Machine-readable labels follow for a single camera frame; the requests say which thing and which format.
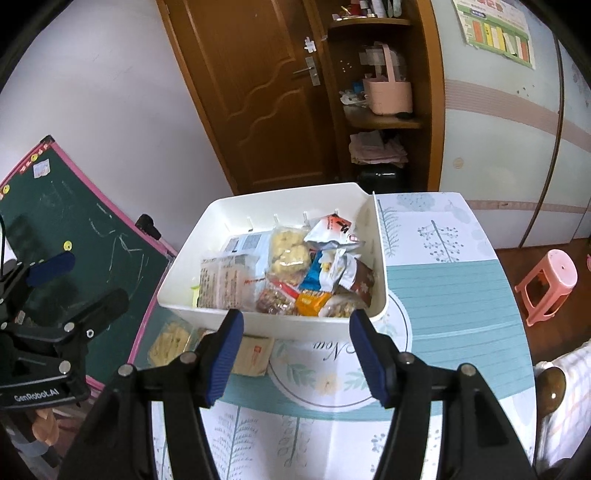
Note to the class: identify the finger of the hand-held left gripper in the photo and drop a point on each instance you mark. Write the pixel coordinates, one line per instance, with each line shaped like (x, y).
(53, 268)
(99, 311)

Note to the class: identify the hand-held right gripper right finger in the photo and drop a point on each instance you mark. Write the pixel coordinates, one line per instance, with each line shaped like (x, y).
(369, 360)

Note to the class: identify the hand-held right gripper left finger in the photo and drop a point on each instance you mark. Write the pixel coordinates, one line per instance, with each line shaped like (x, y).
(224, 360)

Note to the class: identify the white plastic storage box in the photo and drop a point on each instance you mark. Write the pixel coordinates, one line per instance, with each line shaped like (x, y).
(286, 325)

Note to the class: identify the red nut bar packet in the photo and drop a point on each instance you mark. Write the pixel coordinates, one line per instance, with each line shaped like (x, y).
(277, 299)

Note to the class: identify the dark brown snack packet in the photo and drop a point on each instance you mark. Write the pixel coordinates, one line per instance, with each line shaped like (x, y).
(362, 278)

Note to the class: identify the yellow puffed snack packet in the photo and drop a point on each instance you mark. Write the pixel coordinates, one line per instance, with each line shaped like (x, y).
(288, 254)
(168, 342)

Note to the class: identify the orange white snack bag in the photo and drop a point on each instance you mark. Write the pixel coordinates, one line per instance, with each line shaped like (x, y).
(330, 230)

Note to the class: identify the person's left hand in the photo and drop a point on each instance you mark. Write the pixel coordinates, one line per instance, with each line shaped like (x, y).
(46, 425)

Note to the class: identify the tan cracker packet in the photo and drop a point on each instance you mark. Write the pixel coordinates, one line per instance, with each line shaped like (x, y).
(251, 354)

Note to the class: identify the pale snack packet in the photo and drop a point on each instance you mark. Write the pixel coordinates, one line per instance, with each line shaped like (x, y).
(340, 307)

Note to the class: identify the clear cracker packet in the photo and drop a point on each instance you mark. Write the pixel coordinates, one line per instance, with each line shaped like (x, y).
(226, 282)

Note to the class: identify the orange snack packet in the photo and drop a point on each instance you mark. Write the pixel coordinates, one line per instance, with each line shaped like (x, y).
(311, 303)

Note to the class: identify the printed leaf tablecloth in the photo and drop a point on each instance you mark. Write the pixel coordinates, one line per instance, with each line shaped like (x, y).
(452, 314)

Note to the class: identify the white yellow snack packet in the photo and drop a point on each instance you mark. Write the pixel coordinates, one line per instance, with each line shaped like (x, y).
(339, 267)

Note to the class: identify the white paper sticker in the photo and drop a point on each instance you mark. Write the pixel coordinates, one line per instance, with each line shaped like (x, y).
(41, 170)

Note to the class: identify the pink easel leg black cap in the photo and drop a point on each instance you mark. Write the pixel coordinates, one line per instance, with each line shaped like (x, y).
(148, 225)

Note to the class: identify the blue snack packet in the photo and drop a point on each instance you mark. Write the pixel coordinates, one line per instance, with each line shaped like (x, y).
(316, 274)

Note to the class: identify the dark round pot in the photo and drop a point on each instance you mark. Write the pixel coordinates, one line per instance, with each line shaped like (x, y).
(381, 179)

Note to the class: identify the pink plastic stool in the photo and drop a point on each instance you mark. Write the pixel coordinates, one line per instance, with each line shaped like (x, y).
(549, 286)

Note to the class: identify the checked blanket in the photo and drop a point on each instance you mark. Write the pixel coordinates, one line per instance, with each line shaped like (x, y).
(570, 406)

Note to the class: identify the folded pink cloths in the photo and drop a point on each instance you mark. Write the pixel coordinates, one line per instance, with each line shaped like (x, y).
(376, 150)

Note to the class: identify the floral sliding wardrobe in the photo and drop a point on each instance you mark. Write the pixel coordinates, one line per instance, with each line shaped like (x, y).
(508, 152)

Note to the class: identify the wooden corner shelf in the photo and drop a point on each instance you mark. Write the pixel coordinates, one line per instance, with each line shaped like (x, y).
(425, 115)

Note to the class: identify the small toys on shelf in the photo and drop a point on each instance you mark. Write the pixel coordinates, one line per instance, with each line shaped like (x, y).
(352, 98)

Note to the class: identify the brown wooden door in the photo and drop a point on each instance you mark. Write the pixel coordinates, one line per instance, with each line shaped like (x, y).
(249, 92)

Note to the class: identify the pink basket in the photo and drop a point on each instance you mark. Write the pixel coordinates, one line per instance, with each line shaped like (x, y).
(388, 94)

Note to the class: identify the white door hook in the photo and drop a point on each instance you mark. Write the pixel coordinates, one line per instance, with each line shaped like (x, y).
(309, 45)

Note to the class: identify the row of small bottles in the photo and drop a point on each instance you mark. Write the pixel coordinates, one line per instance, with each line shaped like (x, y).
(369, 8)

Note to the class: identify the green chalkboard pink frame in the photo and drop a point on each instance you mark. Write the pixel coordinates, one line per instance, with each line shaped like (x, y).
(69, 207)

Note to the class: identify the wooden bed post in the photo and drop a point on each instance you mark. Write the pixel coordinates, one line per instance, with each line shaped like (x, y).
(551, 387)

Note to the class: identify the wall poster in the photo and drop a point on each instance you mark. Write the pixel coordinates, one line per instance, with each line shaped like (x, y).
(496, 32)

